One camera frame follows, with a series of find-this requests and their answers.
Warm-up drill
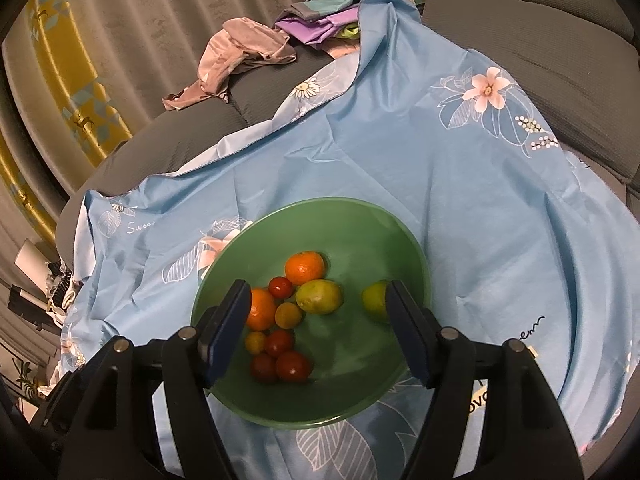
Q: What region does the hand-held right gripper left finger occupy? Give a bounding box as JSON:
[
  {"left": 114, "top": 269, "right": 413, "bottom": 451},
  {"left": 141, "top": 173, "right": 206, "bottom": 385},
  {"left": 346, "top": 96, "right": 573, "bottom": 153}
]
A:
[{"left": 57, "top": 279, "right": 252, "bottom": 480}]

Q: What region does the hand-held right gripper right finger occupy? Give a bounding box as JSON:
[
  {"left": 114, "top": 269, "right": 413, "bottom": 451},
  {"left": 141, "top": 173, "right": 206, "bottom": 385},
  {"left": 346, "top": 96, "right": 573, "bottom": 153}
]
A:
[{"left": 384, "top": 280, "right": 584, "bottom": 480}]

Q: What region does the green lime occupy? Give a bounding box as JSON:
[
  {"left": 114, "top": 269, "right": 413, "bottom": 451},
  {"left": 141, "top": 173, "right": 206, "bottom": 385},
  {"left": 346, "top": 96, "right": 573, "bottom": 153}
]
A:
[{"left": 362, "top": 281, "right": 390, "bottom": 322}]

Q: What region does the large orange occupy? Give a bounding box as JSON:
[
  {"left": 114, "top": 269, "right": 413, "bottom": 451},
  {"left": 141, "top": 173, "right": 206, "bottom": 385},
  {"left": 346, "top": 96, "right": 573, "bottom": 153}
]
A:
[{"left": 246, "top": 287, "right": 278, "bottom": 331}]

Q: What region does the green bowl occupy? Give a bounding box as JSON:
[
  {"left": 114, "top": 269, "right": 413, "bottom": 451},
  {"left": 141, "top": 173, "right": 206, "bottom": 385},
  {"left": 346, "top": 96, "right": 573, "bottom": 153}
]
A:
[{"left": 190, "top": 198, "right": 432, "bottom": 430}]

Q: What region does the green-yellow lemon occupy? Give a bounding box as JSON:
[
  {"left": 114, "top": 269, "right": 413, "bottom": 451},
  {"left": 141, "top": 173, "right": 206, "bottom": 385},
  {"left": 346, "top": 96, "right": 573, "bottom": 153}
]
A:
[{"left": 295, "top": 280, "right": 344, "bottom": 316}]

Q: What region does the small orange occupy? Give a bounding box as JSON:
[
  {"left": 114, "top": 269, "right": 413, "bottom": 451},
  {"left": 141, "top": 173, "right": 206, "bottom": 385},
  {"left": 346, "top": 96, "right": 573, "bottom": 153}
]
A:
[{"left": 284, "top": 251, "right": 326, "bottom": 287}]

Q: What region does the potted plant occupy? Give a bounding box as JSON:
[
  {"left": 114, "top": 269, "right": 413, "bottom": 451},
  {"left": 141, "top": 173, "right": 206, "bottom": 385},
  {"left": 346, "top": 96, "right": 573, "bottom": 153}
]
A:
[{"left": 10, "top": 357, "right": 48, "bottom": 401}]

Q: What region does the black box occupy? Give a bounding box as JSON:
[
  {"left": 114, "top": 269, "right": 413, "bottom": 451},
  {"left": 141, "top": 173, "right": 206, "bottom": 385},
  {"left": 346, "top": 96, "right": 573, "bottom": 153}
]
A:
[{"left": 7, "top": 284, "right": 61, "bottom": 332}]

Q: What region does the pile of dark clutter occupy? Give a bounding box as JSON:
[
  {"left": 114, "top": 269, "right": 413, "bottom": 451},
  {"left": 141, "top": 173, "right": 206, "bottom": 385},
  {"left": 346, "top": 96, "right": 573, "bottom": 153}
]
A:
[{"left": 44, "top": 259, "right": 83, "bottom": 313}]

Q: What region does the white cylinder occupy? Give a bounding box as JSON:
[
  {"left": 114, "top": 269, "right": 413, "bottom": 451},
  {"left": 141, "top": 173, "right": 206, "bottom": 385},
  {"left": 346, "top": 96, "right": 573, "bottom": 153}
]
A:
[{"left": 14, "top": 240, "right": 51, "bottom": 286}]

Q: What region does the blue floral bed sheet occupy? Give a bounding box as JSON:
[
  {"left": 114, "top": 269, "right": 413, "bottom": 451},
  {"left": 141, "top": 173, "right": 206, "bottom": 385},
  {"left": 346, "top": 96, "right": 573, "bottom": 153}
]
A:
[{"left": 59, "top": 0, "right": 637, "bottom": 480}]

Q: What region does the pink cloth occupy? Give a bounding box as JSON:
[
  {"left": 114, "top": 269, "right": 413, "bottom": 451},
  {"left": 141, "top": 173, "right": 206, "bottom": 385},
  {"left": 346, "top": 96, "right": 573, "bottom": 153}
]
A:
[{"left": 162, "top": 16, "right": 297, "bottom": 112}]

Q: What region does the purple cloth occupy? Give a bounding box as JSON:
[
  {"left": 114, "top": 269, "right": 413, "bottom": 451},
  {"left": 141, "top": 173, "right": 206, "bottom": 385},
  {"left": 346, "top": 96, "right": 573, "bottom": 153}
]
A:
[{"left": 274, "top": 7, "right": 362, "bottom": 50}]

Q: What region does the grey sofa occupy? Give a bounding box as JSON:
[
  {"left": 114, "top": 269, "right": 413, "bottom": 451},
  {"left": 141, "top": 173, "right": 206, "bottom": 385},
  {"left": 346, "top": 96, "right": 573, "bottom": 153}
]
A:
[{"left": 55, "top": 0, "right": 640, "bottom": 266}]

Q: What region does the teal and grey cloth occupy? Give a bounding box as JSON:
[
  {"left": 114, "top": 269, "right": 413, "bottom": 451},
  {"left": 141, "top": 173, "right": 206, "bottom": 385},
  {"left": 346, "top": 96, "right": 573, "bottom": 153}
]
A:
[{"left": 287, "top": 0, "right": 362, "bottom": 22}]

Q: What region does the grey and yellow curtain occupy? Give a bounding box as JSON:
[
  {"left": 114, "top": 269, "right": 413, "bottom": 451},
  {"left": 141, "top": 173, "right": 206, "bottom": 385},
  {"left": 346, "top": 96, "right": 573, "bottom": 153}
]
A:
[{"left": 0, "top": 0, "right": 386, "bottom": 371}]

